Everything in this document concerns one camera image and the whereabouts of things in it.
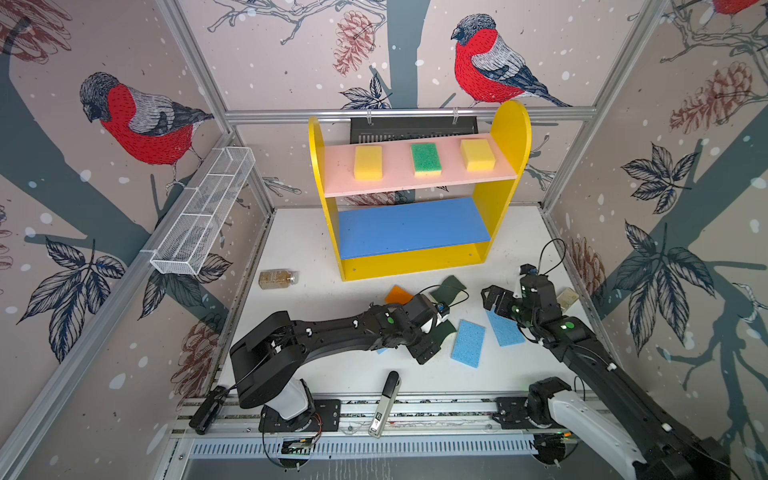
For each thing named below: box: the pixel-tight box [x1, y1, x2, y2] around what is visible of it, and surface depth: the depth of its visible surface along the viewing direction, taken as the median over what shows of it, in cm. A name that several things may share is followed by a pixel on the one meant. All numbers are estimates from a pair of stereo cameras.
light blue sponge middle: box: [450, 319, 486, 369], surface depth 87 cm
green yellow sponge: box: [410, 143, 442, 177], surface depth 76 cm
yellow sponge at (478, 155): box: [460, 139, 497, 171], surface depth 76 cm
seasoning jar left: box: [258, 269, 299, 290], surface depth 97 cm
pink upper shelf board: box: [324, 133, 518, 198], surface depth 76 cm
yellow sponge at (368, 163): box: [354, 145, 383, 181], surface depth 74 cm
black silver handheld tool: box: [368, 370, 402, 439], surface depth 74 cm
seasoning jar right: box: [556, 287, 579, 312], surface depth 92 cm
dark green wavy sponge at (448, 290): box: [430, 275, 467, 306], surface depth 97 cm
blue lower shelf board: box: [338, 198, 491, 260], surface depth 99 cm
